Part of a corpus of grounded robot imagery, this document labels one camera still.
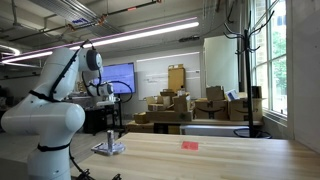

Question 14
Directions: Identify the Amazon smile cardboard box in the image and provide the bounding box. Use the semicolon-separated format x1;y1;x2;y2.
194;98;230;121
228;97;264;122

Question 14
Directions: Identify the plain stacked cardboard box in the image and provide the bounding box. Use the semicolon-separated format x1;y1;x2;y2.
205;85;226;102

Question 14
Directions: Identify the tall upright cardboard box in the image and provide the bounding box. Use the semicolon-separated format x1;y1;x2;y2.
167;63;186;94

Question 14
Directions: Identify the open cardboard box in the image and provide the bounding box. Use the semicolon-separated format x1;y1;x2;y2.
145;94;172;112

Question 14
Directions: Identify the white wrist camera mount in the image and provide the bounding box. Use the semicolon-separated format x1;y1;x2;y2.
95;99;117;108

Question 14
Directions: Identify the wall whiteboard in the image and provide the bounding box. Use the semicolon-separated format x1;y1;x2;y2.
136;51;202;101

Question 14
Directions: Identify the small cardboard box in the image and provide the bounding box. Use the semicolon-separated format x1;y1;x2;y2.
133;112;150;125

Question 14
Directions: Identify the silver metal platform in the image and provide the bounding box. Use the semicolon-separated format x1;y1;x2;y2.
90;141;127;157

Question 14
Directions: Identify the dark-legged side table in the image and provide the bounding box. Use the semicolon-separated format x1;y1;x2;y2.
152;118;265;135

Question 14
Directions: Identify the narrow cardboard box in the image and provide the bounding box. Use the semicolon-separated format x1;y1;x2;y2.
172;93;192;113

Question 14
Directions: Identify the black rolling TV stand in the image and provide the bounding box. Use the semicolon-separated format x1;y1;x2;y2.
113;93;125;136

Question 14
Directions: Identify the large TV screen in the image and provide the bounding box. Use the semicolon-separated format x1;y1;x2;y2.
99;62;137;95

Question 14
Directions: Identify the long flat cardboard box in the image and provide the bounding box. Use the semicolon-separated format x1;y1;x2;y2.
145;110;194;123

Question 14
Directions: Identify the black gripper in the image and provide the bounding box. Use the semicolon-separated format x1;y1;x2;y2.
101;105;117;118

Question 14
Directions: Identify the red paper sheet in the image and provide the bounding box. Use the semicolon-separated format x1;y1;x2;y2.
181;140;200;151

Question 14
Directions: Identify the white radiator unit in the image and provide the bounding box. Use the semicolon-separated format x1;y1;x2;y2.
179;124;250;138

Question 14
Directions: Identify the window with white frame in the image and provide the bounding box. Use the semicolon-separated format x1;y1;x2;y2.
249;0;288;118

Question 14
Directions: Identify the large cardboard box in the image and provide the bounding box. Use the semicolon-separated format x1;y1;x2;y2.
125;120;155;134

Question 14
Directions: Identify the dark-sided cardboard box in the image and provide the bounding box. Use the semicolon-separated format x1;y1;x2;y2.
251;85;264;100

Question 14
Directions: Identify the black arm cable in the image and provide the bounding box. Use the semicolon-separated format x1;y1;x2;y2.
28;39;134;104

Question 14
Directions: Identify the ceiling light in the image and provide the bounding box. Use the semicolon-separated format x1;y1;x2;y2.
0;21;200;64

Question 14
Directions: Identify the black coat rack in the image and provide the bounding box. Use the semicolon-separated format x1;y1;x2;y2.
222;9;276;140

